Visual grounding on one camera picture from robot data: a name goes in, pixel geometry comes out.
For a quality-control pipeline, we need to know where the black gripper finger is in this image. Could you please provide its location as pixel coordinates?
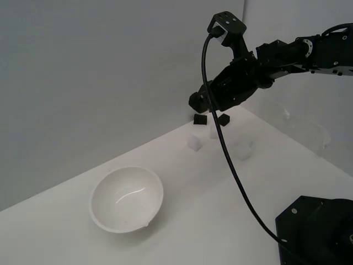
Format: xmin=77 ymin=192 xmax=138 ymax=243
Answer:
xmin=194 ymin=93 xmax=221 ymax=114
xmin=189 ymin=81 xmax=215 ymax=102

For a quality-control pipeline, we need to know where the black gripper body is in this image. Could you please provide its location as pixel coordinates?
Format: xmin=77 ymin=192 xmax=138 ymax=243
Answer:
xmin=211 ymin=55 xmax=276 ymax=113

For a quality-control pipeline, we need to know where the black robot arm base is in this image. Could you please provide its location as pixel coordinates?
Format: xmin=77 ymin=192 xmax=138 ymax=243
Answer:
xmin=275 ymin=195 xmax=353 ymax=265

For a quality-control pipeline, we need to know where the white bowl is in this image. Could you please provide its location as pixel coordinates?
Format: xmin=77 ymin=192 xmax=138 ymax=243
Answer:
xmin=88 ymin=165 xmax=164 ymax=234

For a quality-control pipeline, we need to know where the black camera cable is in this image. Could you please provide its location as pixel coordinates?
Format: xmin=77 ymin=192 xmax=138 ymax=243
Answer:
xmin=201 ymin=32 xmax=290 ymax=246

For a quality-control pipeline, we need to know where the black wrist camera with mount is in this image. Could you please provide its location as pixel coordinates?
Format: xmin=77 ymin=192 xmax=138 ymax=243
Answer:
xmin=206 ymin=11 xmax=248 ymax=60

